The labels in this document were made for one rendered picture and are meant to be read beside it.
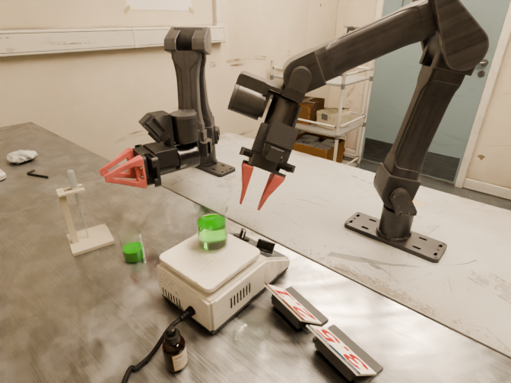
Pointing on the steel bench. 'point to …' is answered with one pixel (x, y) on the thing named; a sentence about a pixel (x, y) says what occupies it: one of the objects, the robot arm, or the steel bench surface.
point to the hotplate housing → (179, 286)
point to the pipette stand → (80, 245)
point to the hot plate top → (209, 262)
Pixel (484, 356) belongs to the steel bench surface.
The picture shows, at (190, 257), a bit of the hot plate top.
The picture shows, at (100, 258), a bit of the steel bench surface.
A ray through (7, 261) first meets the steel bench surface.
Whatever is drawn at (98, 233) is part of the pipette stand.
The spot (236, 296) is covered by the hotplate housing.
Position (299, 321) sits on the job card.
